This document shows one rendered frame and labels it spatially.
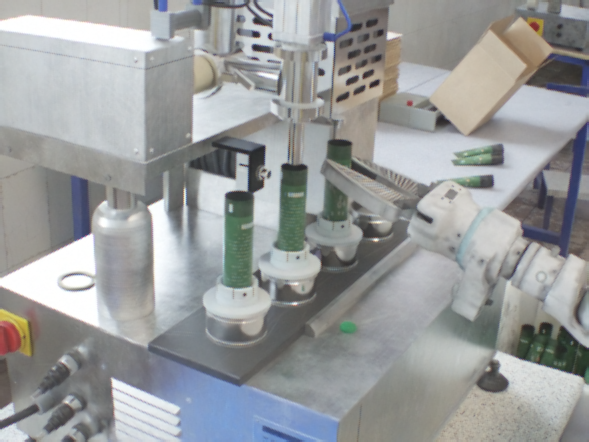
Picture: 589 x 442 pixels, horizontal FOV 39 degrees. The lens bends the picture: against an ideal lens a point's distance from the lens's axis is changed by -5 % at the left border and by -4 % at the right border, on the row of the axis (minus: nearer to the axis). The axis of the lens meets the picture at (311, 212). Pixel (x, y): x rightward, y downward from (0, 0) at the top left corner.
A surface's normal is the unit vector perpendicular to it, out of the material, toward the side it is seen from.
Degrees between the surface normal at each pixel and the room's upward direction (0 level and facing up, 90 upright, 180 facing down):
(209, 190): 90
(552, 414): 0
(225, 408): 90
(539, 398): 0
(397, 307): 0
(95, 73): 90
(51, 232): 90
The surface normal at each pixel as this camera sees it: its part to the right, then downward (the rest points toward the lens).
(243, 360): 0.05, -0.92
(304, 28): -0.49, 0.31
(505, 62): -0.68, 0.55
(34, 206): 0.87, 0.23
